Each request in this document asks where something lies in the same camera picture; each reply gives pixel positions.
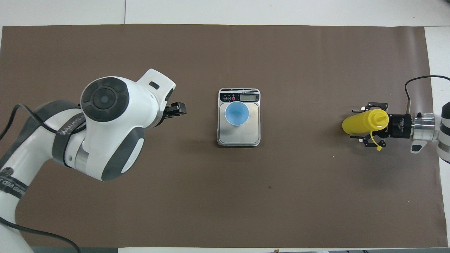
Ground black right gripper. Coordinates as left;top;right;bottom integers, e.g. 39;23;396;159
351;102;412;148

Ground yellow squeeze bottle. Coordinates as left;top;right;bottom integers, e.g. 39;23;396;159
342;109;390;151

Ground light blue plastic cup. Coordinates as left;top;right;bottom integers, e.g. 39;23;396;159
225;102;250;126

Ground silver digital kitchen scale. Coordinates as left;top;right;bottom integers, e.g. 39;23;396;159
217;88;261;147

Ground brown table mat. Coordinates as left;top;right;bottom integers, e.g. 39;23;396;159
0;24;449;248

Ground black velcro cable strap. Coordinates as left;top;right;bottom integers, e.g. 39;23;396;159
52;112;87;168
0;166;29;201

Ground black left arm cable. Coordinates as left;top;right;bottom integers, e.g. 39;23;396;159
0;104;86;253

